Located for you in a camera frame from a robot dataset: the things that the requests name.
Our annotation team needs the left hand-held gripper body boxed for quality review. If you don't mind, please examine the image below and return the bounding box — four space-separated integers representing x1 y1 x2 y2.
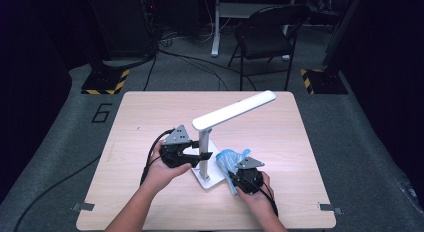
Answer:
159 124 198 169

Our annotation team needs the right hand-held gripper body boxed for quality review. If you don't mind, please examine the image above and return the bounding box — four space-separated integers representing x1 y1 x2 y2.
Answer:
235 156 266 196

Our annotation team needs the blue striped cloth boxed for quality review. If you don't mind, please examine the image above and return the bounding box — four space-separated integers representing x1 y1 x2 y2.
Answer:
215 148 252 197

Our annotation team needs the white desk lamp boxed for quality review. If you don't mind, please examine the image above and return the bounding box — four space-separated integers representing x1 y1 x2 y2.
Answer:
190 89 278 190

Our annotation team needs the person's right hand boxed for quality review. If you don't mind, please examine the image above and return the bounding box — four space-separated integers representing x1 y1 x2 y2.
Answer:
236 171 276 210

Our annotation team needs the person's left hand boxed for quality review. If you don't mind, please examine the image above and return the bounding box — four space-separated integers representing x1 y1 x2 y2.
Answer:
142 142 193 194

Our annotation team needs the black stand with striped base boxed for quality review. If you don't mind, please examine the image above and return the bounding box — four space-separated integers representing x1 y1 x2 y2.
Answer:
299 0 366 95
80 41 130 96

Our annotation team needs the black folding chair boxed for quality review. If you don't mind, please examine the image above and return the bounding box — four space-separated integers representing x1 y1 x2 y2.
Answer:
227 4 312 92

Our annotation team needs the dark equipment cabinet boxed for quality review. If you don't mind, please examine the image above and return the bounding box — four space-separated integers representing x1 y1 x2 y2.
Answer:
85 0 158 60

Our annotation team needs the left hand-held gripper cable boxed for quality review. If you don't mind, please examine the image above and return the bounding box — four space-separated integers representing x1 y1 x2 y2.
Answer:
139 128 176 187

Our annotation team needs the hand-held gripper cable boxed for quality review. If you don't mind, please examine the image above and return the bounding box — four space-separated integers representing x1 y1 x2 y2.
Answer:
139 128 176 187
245 173 280 217

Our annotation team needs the right hand-held gripper cable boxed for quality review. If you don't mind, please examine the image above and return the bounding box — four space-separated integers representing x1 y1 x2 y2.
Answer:
245 173 280 217

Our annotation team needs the thin black floor cable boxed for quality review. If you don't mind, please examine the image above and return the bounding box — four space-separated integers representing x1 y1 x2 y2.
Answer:
158 49 258 92
142 53 158 92

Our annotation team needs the bundle of floor cables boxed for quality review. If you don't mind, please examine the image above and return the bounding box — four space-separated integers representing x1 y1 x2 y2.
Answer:
158 23 215 48

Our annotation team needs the white desk frame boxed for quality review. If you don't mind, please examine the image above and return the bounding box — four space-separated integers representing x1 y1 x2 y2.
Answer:
210 0 298 62

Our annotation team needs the thick black floor cable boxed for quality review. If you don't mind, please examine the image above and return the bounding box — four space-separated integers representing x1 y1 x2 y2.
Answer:
13 153 103 232

